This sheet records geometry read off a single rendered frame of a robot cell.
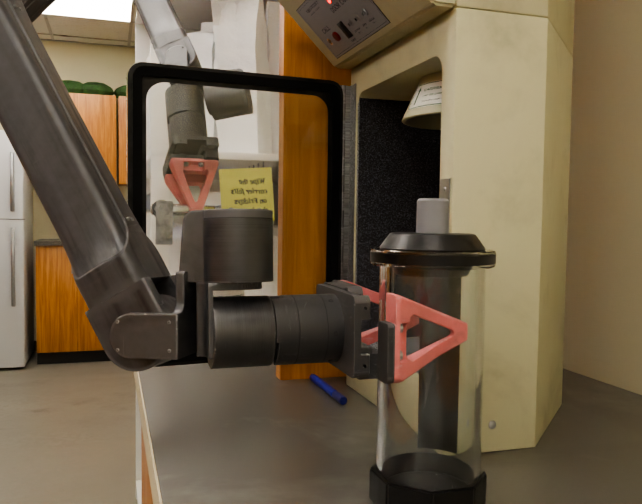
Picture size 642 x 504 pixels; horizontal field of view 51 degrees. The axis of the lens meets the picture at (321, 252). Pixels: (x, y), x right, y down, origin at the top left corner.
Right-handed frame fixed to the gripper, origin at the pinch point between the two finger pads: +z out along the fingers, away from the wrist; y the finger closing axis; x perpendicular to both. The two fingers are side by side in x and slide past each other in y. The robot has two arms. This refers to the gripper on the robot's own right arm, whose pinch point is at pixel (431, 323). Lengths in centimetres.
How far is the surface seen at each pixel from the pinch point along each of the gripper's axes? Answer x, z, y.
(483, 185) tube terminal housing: -12.7, 10.7, 9.8
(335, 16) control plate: -34.9, 0.6, 29.7
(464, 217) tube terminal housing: -9.4, 8.5, 9.8
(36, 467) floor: 109, -62, 283
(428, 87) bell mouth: -25.1, 9.9, 21.7
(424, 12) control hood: -31.0, 4.9, 12.7
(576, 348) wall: 13, 50, 44
